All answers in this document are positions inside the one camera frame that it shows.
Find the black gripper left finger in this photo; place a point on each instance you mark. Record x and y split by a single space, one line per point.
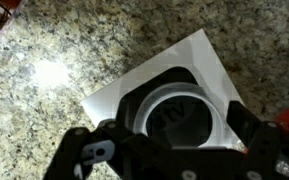
67 150

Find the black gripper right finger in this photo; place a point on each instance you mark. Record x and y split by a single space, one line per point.
267 150

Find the white tape roll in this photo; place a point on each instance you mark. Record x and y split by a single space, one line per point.
142 113

